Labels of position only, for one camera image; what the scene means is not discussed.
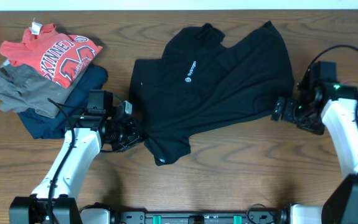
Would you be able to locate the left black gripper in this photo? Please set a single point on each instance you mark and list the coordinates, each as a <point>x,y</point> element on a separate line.
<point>134,128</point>

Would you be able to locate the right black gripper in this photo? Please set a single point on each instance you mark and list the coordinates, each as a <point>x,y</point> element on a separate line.
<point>315,127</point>

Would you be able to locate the black polo shirt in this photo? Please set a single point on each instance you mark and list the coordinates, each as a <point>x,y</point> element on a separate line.
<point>198,85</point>

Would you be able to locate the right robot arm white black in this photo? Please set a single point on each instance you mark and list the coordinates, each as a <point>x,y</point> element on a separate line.
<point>331,107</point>

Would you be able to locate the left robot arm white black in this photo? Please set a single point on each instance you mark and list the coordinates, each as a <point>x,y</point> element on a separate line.
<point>54,200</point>

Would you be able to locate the navy blue folded shirt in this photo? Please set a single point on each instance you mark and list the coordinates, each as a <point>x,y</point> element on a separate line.
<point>42,127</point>

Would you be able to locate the red printed t-shirt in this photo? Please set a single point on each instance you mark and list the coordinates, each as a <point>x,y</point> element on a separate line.
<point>57,57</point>

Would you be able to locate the grey folded shirt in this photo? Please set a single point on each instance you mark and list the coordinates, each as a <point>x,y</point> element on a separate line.
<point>23,88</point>

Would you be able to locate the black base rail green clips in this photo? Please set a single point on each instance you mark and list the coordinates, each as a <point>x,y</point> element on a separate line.
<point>256,214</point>

